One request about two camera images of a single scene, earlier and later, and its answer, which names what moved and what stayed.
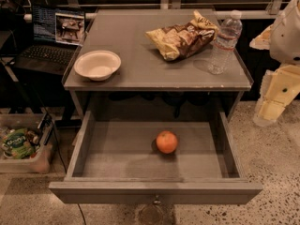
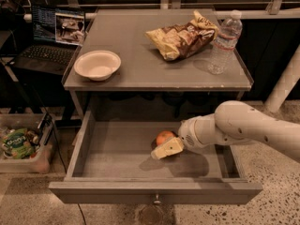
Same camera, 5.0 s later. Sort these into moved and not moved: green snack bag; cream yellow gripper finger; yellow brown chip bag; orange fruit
Moved: cream yellow gripper finger
Not moved: green snack bag; orange fruit; yellow brown chip bag
